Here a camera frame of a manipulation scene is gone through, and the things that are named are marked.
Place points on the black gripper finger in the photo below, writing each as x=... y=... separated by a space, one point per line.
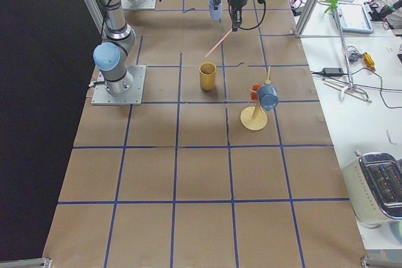
x=239 y=18
x=234 y=19
x=215 y=4

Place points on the pink chopstick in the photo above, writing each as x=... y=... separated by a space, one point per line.
x=218 y=44

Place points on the light blue plastic cup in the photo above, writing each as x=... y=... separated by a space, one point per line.
x=215 y=15

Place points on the bamboo chopstick holder cup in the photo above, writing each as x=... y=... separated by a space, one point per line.
x=207 y=74

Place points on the orange red mug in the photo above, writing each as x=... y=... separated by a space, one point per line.
x=253 y=92

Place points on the dark blue mug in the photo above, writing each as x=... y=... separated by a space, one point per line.
x=267 y=97

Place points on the wooden mug tree stand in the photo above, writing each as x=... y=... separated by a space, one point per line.
x=253 y=118

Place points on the black power adapter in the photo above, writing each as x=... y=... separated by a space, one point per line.
x=333 y=72

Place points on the blue framed tablet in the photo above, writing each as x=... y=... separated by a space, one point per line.
x=353 y=18

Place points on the brown paper table mat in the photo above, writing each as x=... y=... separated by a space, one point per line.
x=178 y=181

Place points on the silver toaster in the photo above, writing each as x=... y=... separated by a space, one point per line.
x=373 y=182

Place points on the green handled reacher grabber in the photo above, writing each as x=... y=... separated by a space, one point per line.
x=350 y=87

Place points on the yellow handled screwdriver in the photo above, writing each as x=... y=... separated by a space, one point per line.
x=369 y=62

